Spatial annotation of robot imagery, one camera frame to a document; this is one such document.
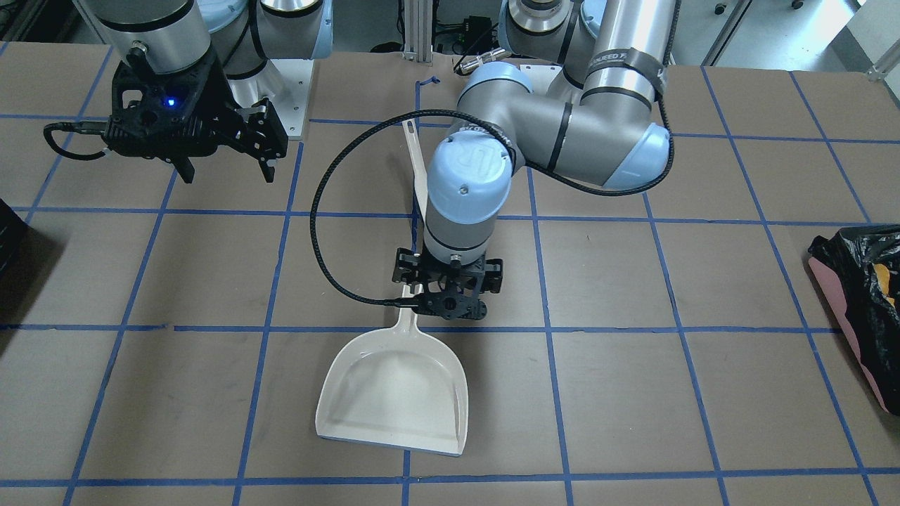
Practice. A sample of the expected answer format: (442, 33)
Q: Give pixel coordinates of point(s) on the aluminium frame post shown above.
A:
(418, 22)

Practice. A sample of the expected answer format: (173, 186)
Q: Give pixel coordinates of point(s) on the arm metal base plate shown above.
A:
(287, 84)

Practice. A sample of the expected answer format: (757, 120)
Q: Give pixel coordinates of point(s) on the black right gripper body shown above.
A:
(211, 97)

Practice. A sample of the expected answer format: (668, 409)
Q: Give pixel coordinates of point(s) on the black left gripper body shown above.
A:
(494, 273)

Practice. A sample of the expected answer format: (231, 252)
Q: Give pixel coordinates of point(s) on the white plastic dustpan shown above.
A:
(397, 387)

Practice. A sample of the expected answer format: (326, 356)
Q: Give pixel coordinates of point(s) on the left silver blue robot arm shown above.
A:
(592, 130)

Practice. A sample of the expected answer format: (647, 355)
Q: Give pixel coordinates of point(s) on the black box edge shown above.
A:
(13, 231)

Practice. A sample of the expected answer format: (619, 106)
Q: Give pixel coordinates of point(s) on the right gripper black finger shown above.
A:
(267, 163)
(185, 169)

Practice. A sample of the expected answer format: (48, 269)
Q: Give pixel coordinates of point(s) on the white hand brush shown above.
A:
(416, 169)

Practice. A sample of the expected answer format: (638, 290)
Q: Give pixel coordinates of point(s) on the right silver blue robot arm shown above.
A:
(244, 35)

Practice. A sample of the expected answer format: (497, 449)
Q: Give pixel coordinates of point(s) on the pink bin with black bag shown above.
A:
(857, 270)

